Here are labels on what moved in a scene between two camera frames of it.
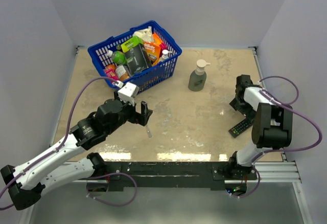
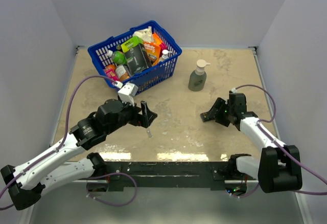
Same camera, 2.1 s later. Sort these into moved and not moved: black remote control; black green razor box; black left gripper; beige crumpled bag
Moved: black remote control
Not moved: beige crumpled bag; black green razor box; black left gripper
